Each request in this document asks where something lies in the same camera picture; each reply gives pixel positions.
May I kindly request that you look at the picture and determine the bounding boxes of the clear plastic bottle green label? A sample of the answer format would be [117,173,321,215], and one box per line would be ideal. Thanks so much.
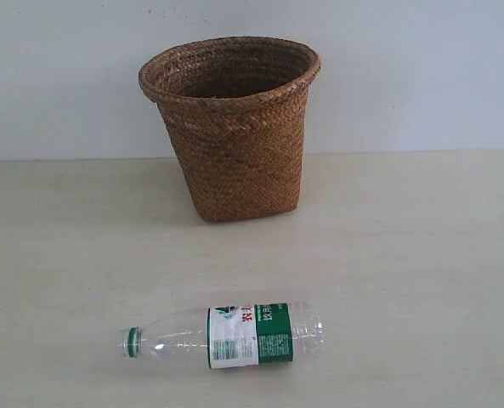
[118,302,325,370]

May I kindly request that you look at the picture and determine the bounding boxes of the brown woven wicker basket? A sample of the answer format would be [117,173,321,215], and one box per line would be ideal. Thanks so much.
[138,37,320,222]

